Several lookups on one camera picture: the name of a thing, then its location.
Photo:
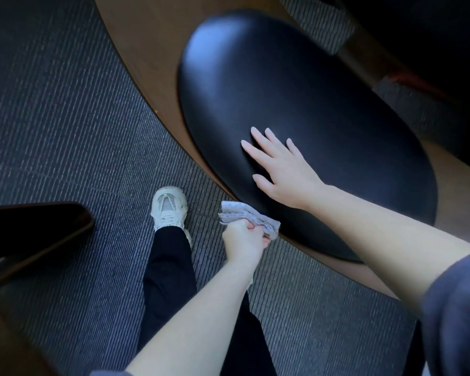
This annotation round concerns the person's left hand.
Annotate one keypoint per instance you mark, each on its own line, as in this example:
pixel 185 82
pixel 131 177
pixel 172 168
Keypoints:
pixel 241 242

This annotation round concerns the person's right hand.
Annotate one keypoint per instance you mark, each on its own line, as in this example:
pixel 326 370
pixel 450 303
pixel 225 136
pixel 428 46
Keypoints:
pixel 290 176

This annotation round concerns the light blue cleaning cloth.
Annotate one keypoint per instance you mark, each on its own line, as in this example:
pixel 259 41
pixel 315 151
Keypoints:
pixel 239 209

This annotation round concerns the wooden chair with black cushion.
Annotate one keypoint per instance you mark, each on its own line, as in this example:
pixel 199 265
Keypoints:
pixel 297 74

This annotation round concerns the person's left forearm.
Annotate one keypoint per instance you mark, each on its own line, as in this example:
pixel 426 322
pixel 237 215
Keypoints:
pixel 188 332

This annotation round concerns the person's right forearm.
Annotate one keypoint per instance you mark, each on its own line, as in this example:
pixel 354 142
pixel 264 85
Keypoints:
pixel 376 238

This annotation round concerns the small dark wooden chair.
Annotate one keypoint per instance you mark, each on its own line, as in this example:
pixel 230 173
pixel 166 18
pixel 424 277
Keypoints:
pixel 31 227

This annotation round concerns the white left sneaker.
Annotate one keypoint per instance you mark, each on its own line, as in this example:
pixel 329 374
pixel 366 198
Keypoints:
pixel 168 207

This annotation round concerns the black trousers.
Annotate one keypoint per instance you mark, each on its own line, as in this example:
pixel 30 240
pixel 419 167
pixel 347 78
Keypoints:
pixel 168 278

